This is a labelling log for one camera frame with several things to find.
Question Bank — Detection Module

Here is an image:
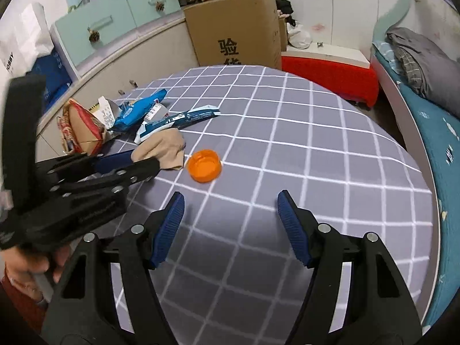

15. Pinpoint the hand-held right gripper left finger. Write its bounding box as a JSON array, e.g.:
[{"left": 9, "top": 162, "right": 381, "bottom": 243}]
[{"left": 41, "top": 191, "right": 186, "bottom": 345}]

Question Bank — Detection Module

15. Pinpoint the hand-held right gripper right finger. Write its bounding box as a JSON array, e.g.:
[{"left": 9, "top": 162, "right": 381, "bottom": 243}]
[{"left": 277, "top": 190, "right": 423, "bottom": 345}]

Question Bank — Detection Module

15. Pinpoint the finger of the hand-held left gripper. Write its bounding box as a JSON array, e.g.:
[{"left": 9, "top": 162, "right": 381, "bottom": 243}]
[
  {"left": 53, "top": 158, "right": 161, "bottom": 197},
  {"left": 48, "top": 150, "right": 134, "bottom": 183}
]

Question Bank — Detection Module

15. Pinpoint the beige sock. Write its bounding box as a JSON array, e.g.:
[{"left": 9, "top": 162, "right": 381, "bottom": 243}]
[{"left": 131, "top": 129, "right": 187, "bottom": 172}]

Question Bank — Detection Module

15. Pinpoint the red brown snack bag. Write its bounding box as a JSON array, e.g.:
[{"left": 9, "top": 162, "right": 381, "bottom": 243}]
[{"left": 57, "top": 98, "right": 113, "bottom": 156}]

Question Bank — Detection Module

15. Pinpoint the blue snack wrapper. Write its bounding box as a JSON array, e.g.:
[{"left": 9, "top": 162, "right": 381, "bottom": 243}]
[{"left": 108, "top": 89, "right": 168, "bottom": 133}]

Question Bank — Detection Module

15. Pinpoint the orange bottle cap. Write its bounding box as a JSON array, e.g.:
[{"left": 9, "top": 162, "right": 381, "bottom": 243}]
[{"left": 187, "top": 149, "right": 223, "bottom": 184}]

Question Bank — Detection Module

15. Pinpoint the person's left forearm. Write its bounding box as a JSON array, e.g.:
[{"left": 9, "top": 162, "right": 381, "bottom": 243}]
[{"left": 0, "top": 275, "right": 48, "bottom": 331}]

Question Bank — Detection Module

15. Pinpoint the person's left hand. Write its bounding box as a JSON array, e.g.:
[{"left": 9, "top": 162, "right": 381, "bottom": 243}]
[{"left": 2, "top": 245, "right": 71, "bottom": 284}]

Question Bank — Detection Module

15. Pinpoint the white printed carton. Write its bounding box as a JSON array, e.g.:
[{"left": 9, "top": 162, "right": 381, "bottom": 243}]
[{"left": 89, "top": 95, "right": 122, "bottom": 130}]

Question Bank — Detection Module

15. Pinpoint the white red label packet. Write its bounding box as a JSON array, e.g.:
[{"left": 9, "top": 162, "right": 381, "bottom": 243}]
[{"left": 144, "top": 103, "right": 172, "bottom": 123}]

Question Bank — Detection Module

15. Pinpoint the blue white toothpaste box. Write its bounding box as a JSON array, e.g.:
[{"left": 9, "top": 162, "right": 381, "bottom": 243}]
[{"left": 135, "top": 105, "right": 222, "bottom": 144}]

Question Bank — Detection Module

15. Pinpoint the table with grey checked cloth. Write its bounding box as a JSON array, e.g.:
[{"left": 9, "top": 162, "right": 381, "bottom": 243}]
[{"left": 59, "top": 64, "right": 438, "bottom": 345}]

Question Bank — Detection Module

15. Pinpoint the blue bag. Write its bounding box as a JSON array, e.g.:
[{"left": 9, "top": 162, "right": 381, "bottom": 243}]
[{"left": 30, "top": 48, "right": 74, "bottom": 114}]

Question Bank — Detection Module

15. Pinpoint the beige low cabinet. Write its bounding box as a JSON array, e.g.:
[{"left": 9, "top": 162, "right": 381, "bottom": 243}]
[{"left": 36, "top": 9, "right": 200, "bottom": 162}]

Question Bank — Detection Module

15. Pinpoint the white shopping bag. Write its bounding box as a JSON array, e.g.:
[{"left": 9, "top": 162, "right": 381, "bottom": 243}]
[{"left": 0, "top": 2, "right": 55, "bottom": 80}]

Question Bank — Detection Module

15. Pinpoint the red covered low bench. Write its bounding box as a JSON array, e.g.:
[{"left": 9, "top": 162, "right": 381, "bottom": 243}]
[{"left": 280, "top": 45, "right": 380, "bottom": 110}]

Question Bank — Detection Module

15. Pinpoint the bed with teal sheet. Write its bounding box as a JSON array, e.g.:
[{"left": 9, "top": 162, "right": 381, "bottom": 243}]
[{"left": 374, "top": 41, "right": 460, "bottom": 332}]

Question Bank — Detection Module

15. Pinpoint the large cardboard box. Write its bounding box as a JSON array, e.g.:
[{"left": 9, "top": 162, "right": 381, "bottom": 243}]
[{"left": 183, "top": 0, "right": 283, "bottom": 71}]

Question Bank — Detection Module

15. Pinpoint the white plastic bag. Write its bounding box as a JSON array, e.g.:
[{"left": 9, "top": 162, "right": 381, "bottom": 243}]
[{"left": 287, "top": 23, "right": 312, "bottom": 49}]

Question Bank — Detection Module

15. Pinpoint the small cardboard box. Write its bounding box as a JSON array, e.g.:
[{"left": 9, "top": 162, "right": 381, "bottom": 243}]
[{"left": 277, "top": 16, "right": 289, "bottom": 53}]

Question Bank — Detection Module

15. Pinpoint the blue checked pillow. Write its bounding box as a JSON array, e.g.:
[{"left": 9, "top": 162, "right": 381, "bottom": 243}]
[{"left": 372, "top": 39, "right": 400, "bottom": 73}]

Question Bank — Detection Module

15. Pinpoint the grey duvet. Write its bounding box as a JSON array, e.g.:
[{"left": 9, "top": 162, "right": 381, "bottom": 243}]
[{"left": 386, "top": 27, "right": 460, "bottom": 116}]

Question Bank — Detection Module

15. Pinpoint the black clothes pile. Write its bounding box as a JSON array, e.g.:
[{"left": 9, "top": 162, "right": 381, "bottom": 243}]
[{"left": 275, "top": 0, "right": 296, "bottom": 28}]

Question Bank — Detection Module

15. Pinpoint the mint bunk bed frame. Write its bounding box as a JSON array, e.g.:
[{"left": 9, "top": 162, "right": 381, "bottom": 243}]
[{"left": 370, "top": 0, "right": 460, "bottom": 335}]

